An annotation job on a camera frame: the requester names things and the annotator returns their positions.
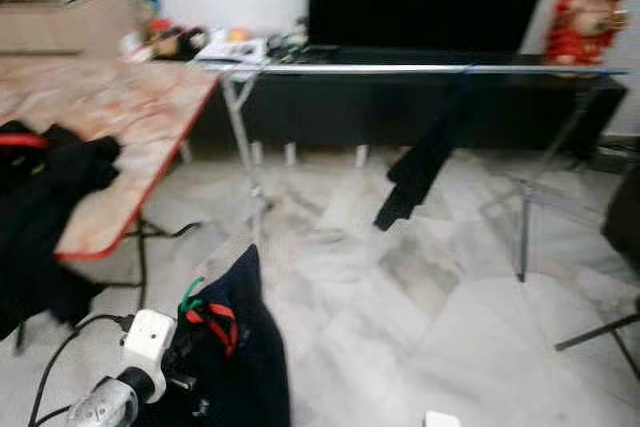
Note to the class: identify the green plastic hanger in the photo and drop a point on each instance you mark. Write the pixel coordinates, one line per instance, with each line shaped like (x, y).
(191, 292)

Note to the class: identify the navy shirt red striped collar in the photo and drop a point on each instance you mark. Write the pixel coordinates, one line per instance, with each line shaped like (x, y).
(255, 367)

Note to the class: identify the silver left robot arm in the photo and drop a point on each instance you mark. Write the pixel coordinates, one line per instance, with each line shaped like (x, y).
(105, 402)

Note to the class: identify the black shirt with green logo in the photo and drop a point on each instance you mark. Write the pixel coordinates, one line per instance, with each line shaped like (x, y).
(60, 207)
(415, 177)

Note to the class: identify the marble pattern folding table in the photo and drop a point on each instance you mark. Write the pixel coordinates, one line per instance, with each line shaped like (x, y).
(130, 112)

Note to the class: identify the black TV cabinet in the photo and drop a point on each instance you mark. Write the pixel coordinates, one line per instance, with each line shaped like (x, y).
(320, 109)

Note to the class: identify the white paper stack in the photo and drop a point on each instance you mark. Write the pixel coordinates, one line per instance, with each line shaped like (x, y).
(232, 49)

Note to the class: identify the black plush toy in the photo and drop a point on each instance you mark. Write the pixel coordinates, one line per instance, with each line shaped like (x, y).
(185, 42)

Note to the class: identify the orange ball toy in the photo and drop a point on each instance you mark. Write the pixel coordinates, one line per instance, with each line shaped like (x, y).
(238, 34)

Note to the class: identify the jar with red lid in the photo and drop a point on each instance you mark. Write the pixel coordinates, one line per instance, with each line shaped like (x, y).
(160, 29)

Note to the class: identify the silver metal clothes rack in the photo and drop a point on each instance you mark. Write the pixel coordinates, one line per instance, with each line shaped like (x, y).
(360, 68)

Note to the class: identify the light wooden sideboard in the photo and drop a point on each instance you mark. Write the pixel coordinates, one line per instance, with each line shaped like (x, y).
(60, 25)

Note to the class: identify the dark brown sofa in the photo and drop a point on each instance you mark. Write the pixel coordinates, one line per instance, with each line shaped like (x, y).
(625, 217)

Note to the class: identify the red laughing Buddha statue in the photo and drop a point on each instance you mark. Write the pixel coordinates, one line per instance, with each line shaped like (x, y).
(585, 27)

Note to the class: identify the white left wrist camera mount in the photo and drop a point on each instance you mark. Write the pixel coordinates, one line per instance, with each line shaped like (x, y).
(150, 342)

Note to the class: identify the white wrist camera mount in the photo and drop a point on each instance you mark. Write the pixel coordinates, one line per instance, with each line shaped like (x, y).
(442, 419)
(150, 342)

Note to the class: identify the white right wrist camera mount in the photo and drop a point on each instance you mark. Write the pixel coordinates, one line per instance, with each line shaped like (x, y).
(442, 419)

